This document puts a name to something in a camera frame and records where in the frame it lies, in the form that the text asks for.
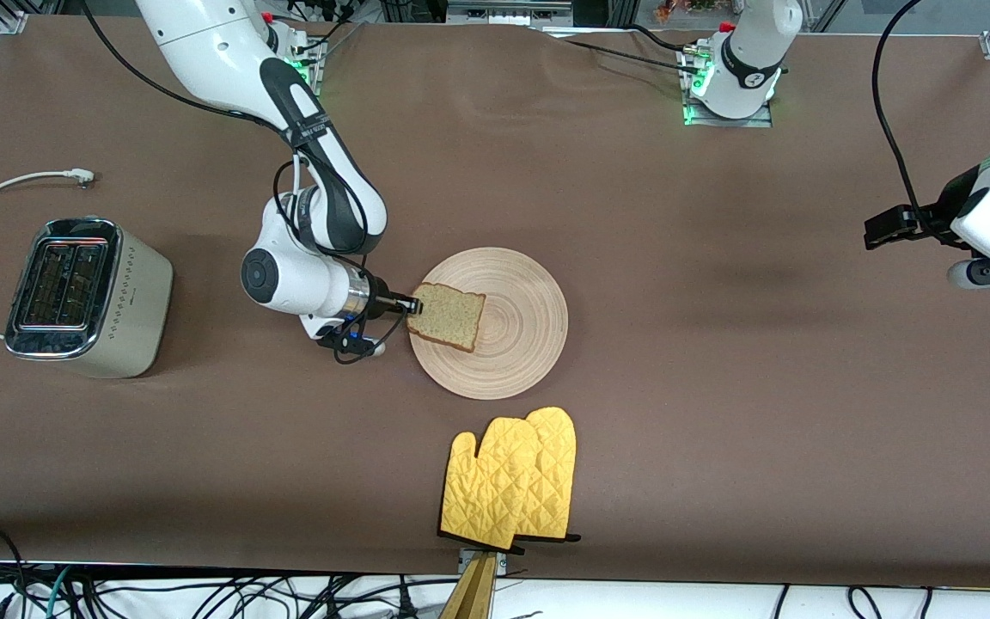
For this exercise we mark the small metal bracket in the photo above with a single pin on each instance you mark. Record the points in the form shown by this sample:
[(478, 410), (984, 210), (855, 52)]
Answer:
[(504, 563)]

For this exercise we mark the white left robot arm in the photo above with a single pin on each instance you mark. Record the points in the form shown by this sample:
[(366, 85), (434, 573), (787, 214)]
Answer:
[(744, 77)]

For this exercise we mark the wooden beam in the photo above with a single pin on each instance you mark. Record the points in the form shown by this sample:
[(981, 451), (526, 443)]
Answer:
[(471, 597)]

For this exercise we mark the brown bread slice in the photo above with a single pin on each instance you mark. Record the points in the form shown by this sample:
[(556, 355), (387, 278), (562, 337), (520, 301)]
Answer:
[(448, 316)]

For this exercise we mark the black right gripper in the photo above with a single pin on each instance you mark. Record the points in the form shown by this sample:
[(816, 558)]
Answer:
[(382, 297)]

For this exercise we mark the round wooden plate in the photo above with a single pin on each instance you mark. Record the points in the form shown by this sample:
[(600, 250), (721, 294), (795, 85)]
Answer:
[(521, 335)]

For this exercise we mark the yellow quilted oven mitt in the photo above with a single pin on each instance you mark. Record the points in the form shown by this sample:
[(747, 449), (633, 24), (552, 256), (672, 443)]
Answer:
[(557, 464), (486, 481)]

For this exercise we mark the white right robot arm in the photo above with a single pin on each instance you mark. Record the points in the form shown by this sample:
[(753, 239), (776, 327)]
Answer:
[(203, 52)]

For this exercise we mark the orange decoration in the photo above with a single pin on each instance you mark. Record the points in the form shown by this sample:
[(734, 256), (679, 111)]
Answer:
[(693, 9)]

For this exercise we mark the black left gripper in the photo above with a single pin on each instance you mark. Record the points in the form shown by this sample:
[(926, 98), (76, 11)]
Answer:
[(925, 222)]

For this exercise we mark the grey power strip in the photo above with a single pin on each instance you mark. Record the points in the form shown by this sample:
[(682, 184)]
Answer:
[(508, 12)]

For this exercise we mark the cream chrome two-slot toaster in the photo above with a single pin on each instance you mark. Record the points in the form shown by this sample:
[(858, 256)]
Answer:
[(130, 301)]

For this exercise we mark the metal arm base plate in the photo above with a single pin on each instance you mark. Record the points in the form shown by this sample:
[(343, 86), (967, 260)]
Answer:
[(761, 116), (314, 73)]

